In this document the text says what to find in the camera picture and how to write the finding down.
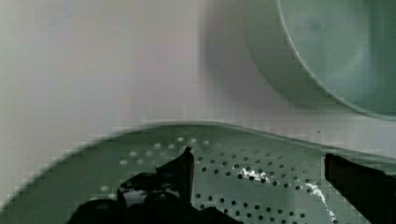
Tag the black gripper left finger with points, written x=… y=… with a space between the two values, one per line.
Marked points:
x=161 y=197

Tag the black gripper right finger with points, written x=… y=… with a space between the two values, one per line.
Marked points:
x=370 y=191

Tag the green mug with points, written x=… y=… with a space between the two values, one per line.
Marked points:
x=326 y=53

